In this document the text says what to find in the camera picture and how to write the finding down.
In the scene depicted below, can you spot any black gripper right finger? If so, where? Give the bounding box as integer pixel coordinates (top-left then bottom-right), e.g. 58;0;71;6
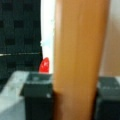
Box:
94;77;120;120

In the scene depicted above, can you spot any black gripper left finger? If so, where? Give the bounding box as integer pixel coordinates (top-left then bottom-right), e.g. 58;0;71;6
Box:
21;72;54;120

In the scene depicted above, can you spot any toast bread slice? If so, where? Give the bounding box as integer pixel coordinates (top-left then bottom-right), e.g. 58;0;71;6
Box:
53;0;110;120

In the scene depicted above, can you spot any red tomato slice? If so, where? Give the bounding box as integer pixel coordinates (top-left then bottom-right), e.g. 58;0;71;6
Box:
39;57;50;73

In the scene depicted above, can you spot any white round divided tray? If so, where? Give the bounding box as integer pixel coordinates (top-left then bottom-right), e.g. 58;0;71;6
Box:
41;0;55;73

